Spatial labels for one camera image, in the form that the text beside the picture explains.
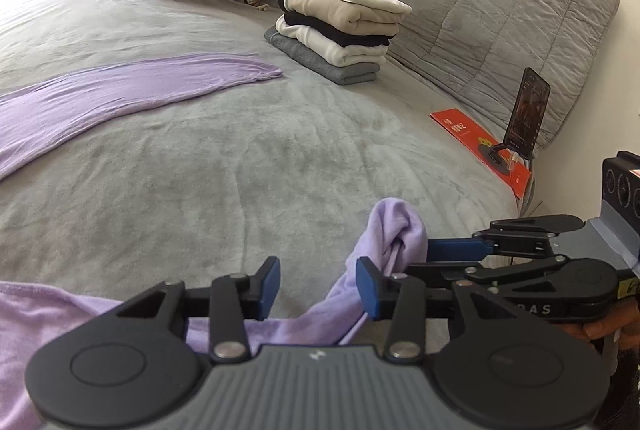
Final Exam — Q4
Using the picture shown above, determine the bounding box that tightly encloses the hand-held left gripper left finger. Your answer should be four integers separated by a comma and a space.
117, 257, 281, 363

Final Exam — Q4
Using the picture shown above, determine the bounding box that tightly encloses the person's right hand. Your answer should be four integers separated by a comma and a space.
567, 307, 626, 347

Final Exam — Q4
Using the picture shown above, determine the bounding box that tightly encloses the smartphone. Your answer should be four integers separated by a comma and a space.
505, 67, 552, 157

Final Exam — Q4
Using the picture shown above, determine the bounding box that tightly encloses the grey quilted headboard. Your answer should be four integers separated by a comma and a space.
280, 0, 621, 161

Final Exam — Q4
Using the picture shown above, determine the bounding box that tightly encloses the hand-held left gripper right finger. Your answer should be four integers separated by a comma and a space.
356, 256, 506, 363

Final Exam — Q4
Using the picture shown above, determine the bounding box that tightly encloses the grey folded garment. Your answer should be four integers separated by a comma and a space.
264, 26, 382, 85

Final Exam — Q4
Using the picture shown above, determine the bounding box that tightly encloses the thick white folded garment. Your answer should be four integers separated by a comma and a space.
275, 18, 388, 66

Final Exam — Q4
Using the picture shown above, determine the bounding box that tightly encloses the red booklet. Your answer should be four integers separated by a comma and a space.
429, 109, 532, 200

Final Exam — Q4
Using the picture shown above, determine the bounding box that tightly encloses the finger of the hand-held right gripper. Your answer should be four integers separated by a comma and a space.
427, 215, 586, 261
405, 256, 568, 298

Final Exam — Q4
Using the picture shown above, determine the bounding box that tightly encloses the purple garment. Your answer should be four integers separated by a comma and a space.
0, 53, 428, 430

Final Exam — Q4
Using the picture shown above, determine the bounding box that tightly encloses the cream folded garment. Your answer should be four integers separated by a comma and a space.
283, 0, 403, 36

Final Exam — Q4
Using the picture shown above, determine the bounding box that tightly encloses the black phone stand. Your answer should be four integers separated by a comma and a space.
480, 143, 521, 173

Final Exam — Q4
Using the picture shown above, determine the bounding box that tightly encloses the black folded garment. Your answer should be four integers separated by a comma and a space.
284, 13, 391, 47

